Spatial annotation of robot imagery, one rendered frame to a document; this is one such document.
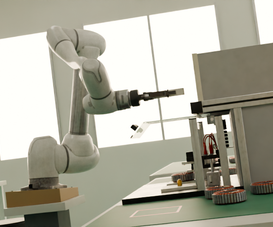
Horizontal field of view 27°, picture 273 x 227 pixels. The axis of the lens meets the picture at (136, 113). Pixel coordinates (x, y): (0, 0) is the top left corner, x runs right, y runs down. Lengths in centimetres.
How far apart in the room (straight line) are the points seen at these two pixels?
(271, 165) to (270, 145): 8
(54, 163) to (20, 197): 24
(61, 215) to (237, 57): 121
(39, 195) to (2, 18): 524
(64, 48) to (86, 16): 472
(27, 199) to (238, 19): 493
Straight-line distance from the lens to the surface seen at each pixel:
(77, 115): 298
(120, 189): 730
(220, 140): 222
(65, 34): 290
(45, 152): 290
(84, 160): 300
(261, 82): 233
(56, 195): 281
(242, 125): 220
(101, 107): 247
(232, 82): 232
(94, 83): 236
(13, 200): 289
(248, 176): 221
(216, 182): 239
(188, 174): 263
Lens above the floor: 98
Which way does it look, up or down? 3 degrees up
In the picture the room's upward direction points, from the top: 7 degrees counter-clockwise
